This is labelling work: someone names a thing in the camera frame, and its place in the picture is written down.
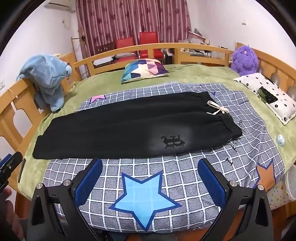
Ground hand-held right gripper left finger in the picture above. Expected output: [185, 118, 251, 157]
[30, 158, 103, 232]

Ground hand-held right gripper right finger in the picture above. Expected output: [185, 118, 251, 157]
[197, 158, 272, 232]

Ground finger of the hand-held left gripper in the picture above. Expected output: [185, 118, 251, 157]
[0, 152, 23, 173]

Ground black pants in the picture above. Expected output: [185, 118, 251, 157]
[32, 91, 243, 160]

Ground person's left hand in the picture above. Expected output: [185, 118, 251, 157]
[0, 188, 25, 241]

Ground grey checked star blanket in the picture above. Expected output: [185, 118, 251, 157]
[43, 81, 286, 232]

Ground star print mattress cover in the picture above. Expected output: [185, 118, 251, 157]
[268, 178, 292, 210]

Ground blue plush toy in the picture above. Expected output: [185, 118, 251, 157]
[16, 54, 72, 113]

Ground dark green pouch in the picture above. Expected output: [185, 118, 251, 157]
[257, 87, 278, 105]

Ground green bed sheet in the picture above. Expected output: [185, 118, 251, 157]
[17, 64, 296, 193]

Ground white floral pillow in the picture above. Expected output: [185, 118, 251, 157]
[233, 72, 296, 126]

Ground colourful geometric pillow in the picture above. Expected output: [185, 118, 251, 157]
[121, 59, 170, 83]

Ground purple plush toy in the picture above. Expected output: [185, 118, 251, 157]
[231, 45, 259, 76]

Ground wooden clothes rack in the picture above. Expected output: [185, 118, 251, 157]
[70, 35, 87, 61]

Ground dark wooden chair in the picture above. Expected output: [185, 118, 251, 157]
[96, 43, 116, 67]

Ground red chair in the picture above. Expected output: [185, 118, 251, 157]
[139, 32, 160, 59]
[115, 37, 137, 63]

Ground pile of household clutter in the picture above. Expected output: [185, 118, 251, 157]
[178, 29, 212, 58]

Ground white air conditioner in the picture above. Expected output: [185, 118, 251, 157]
[44, 1, 77, 13]

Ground maroon patterned curtain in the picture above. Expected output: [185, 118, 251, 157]
[76, 0, 192, 56]

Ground wooden bed frame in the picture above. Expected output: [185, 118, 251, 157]
[0, 42, 296, 209]

